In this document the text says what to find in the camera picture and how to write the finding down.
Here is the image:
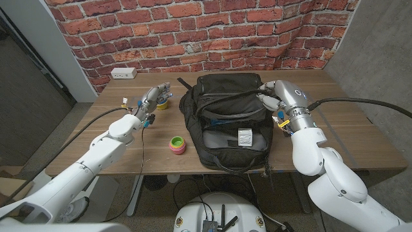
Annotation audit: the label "grey mini computer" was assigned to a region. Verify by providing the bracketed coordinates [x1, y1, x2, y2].
[201, 220, 218, 232]

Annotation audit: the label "thin black left wrist cable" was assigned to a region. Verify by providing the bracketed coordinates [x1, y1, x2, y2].
[102, 127, 145, 223]

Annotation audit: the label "white power strip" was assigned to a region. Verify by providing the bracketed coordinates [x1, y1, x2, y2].
[110, 67, 138, 80]

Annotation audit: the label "red brick print backdrop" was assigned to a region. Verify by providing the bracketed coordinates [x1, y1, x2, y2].
[44, 0, 360, 94]

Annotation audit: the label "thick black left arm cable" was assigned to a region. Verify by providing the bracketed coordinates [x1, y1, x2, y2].
[0, 107, 129, 207]

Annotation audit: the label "green pink stacked cups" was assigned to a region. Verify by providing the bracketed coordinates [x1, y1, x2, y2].
[169, 135, 187, 155]

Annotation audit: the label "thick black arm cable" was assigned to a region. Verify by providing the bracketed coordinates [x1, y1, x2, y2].
[307, 97, 412, 119]
[0, 107, 129, 207]

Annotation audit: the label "white table leg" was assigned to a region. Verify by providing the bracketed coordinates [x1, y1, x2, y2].
[126, 175, 144, 217]

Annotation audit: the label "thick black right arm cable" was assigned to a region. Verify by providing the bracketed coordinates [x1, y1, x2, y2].
[307, 97, 412, 119]

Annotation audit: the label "tan cardboard box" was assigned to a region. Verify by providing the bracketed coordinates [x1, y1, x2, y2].
[0, 166, 33, 207]

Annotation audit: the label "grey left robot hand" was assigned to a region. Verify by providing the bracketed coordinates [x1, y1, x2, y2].
[131, 82, 173, 122]

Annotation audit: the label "white embossed cube package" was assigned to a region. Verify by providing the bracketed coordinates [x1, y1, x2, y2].
[237, 128, 254, 148]

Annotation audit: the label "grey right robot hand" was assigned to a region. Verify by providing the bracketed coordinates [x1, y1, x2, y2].
[257, 79, 310, 112]

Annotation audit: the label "white robot chest shell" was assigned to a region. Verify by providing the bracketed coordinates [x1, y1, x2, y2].
[0, 222, 131, 232]

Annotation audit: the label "black slanted antenna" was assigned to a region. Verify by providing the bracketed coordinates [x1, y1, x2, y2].
[221, 215, 239, 232]

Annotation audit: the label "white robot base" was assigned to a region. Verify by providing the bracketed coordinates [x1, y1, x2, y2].
[173, 192, 267, 232]

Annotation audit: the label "black backpack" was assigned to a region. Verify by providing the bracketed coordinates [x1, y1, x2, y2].
[178, 72, 277, 175]

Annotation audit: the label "grey table leg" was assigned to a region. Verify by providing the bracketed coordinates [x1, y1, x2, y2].
[291, 172, 312, 214]

